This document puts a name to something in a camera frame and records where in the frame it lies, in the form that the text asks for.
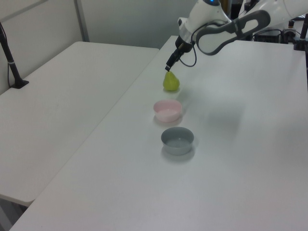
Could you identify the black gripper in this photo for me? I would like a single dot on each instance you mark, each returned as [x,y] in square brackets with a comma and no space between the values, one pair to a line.
[184,45]

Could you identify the green pear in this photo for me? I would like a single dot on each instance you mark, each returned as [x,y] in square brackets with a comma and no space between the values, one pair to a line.
[171,83]

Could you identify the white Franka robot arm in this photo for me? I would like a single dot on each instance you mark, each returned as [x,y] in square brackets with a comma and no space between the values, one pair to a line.
[211,38]

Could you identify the pink bowl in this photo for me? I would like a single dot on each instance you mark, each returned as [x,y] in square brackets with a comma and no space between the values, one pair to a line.
[166,118]

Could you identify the grey bowl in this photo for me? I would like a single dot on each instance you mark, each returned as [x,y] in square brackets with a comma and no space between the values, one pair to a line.
[178,149]

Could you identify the black electronics box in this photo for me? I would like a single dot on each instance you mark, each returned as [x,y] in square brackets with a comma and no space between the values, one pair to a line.
[267,37]

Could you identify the small grey device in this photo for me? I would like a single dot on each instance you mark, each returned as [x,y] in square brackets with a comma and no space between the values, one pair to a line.
[290,30]

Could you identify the white side table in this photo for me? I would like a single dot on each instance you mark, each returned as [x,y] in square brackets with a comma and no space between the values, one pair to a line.
[60,108]

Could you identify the black pole stand with clamp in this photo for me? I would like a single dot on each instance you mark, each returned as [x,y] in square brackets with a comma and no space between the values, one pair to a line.
[13,69]

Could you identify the grey partition post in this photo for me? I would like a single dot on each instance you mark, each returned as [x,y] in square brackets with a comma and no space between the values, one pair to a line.
[81,21]

